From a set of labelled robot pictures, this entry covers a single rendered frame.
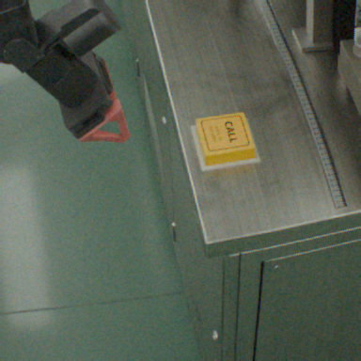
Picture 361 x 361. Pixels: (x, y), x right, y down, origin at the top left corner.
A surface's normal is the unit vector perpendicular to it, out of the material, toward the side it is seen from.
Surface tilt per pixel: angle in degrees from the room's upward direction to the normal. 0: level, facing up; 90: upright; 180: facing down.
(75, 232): 0
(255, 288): 90
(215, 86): 0
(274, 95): 0
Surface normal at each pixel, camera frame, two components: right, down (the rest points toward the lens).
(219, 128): -0.04, -0.63
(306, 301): 0.18, 0.76
